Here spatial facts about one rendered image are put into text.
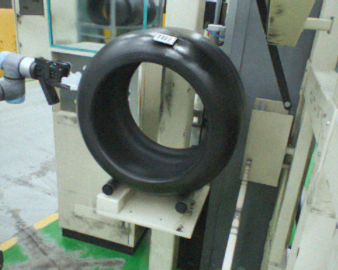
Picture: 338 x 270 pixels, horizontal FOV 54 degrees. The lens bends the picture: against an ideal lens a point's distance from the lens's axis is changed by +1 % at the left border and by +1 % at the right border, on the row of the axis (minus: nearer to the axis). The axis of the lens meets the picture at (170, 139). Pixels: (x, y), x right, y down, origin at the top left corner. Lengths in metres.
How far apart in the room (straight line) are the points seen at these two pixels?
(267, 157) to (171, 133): 0.42
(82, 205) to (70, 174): 0.23
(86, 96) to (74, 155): 0.99
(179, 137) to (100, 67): 0.53
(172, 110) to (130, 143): 0.23
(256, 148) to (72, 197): 1.31
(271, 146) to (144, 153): 0.52
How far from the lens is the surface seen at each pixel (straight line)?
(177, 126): 1.44
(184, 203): 1.15
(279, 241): 1.56
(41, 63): 1.33
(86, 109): 1.14
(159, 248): 1.80
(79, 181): 2.15
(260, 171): 1.37
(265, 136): 1.31
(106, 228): 2.24
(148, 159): 1.40
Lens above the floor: 1.55
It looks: 22 degrees down
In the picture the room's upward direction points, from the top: 5 degrees clockwise
